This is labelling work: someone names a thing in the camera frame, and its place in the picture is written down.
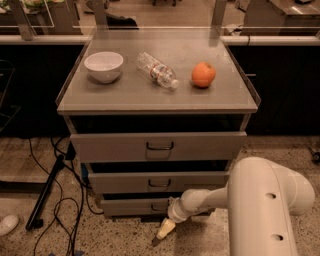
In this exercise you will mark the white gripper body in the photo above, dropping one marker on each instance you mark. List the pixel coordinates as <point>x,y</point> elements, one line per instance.
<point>176,210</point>

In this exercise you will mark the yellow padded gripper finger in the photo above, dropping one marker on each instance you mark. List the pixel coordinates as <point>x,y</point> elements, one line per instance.
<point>166,227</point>

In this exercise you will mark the grey bottom drawer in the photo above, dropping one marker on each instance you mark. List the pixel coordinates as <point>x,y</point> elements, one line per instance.
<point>137,204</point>

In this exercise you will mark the grey drawer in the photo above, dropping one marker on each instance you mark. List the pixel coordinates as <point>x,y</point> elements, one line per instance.
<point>156,176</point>
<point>139,138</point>
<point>137,204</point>

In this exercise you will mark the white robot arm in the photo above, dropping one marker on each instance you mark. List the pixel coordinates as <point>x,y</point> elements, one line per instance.
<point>260,197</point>

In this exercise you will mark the grey middle drawer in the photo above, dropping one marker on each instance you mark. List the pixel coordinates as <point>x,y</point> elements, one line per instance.
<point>156,176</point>

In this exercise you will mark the grey drawer cabinet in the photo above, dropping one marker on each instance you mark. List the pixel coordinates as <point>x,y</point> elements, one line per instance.
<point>134,93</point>

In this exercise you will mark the grey top drawer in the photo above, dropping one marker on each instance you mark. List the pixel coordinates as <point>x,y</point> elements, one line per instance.
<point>139,138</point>

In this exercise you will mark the black floor stand bar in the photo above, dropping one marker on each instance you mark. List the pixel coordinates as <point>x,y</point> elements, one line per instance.
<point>36,212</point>

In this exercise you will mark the clear plastic water bottle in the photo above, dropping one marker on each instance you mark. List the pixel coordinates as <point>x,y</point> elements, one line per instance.
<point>157,71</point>

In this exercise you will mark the orange fruit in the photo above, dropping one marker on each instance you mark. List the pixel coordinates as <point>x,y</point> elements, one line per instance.
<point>203,74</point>

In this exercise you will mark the black caster wheel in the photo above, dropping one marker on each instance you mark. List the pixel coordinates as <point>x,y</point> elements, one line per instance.
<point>315,155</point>

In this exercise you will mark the white shoe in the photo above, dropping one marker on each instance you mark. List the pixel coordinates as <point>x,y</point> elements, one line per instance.
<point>8,224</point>

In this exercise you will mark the white ceramic bowl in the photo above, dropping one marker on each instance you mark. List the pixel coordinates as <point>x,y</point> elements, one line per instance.
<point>105,67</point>

